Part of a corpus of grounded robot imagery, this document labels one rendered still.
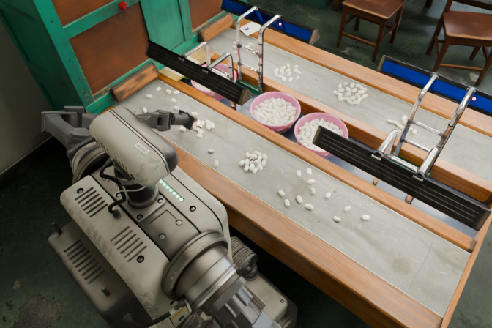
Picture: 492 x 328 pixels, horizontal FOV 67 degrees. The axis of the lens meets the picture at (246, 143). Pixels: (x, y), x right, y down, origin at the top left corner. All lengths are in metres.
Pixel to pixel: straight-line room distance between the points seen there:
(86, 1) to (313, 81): 1.24
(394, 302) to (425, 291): 0.14
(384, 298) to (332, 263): 0.21
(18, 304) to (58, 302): 0.23
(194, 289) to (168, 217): 0.16
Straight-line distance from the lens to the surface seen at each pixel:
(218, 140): 1.90
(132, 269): 0.79
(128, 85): 2.16
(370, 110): 2.11
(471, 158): 2.06
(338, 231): 1.63
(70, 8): 1.90
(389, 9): 3.62
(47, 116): 1.51
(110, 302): 0.85
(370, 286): 1.53
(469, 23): 3.66
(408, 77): 1.84
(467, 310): 2.51
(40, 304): 2.56
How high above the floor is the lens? 2.14
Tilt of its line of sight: 49 degrees down
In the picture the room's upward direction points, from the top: 2 degrees counter-clockwise
